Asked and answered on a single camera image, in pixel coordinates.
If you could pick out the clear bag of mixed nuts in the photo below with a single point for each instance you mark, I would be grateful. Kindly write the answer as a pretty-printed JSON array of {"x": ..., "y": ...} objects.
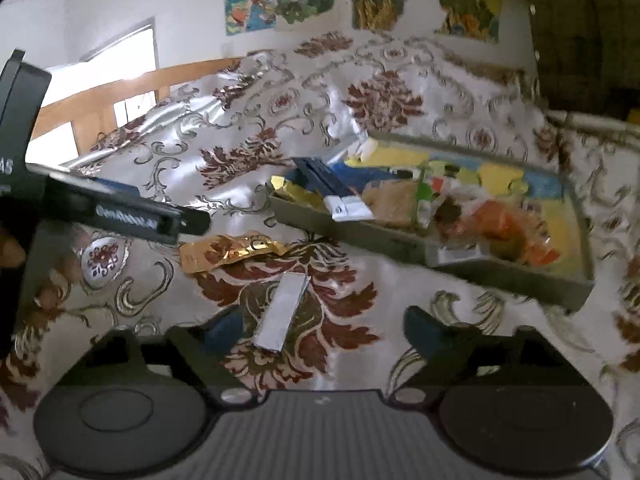
[{"x": 390, "y": 202}]

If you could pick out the yellow swirl painting wall poster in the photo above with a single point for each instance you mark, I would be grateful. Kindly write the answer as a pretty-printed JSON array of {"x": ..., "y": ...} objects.
[{"x": 380, "y": 0}]

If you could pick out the person's left hand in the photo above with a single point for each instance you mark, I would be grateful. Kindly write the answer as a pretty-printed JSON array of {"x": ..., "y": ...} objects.
[{"x": 11, "y": 250}]

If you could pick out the orange red snack packet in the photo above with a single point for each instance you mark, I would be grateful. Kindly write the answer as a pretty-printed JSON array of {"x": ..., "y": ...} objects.
[{"x": 500, "y": 225}]

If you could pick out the olive puffer jacket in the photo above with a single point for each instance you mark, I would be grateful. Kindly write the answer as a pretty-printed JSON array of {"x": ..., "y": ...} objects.
[{"x": 585, "y": 35}]

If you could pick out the floral patterned blanket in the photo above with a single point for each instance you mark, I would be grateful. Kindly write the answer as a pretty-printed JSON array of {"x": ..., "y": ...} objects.
[{"x": 350, "y": 125}]

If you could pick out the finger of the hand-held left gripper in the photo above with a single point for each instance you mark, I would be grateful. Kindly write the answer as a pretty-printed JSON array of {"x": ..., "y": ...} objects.
[
  {"x": 195, "y": 221},
  {"x": 120, "y": 188}
]

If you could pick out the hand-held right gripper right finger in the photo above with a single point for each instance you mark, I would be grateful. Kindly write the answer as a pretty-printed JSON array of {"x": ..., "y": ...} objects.
[{"x": 427, "y": 332}]

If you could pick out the gold foil snack packet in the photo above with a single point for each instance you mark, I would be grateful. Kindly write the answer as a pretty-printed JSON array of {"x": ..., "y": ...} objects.
[{"x": 235, "y": 250}]

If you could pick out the bright window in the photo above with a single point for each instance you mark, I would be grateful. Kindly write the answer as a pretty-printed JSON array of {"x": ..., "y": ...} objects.
[{"x": 100, "y": 70}]

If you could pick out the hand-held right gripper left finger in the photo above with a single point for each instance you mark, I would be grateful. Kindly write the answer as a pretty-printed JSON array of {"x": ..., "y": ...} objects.
[{"x": 225, "y": 332}]

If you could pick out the green stick snack packet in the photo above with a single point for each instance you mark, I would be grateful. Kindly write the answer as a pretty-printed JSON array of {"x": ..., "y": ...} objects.
[{"x": 425, "y": 200}]

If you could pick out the grey tray with cartoon print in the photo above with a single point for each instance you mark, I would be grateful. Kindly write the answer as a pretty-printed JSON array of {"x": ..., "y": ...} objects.
[{"x": 380, "y": 247}]

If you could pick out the silver strip snack packet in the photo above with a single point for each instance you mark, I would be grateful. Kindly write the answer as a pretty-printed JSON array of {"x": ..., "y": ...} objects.
[{"x": 282, "y": 310}]

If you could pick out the blue and white snack packet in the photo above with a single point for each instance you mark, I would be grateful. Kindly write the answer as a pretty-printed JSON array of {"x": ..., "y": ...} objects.
[{"x": 325, "y": 180}]

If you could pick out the yellow foil snack packet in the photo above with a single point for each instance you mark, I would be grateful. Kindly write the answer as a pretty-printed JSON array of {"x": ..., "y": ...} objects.
[{"x": 295, "y": 191}]

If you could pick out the wooden bed frame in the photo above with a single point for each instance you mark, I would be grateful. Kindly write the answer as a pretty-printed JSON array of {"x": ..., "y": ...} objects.
[{"x": 150, "y": 77}]

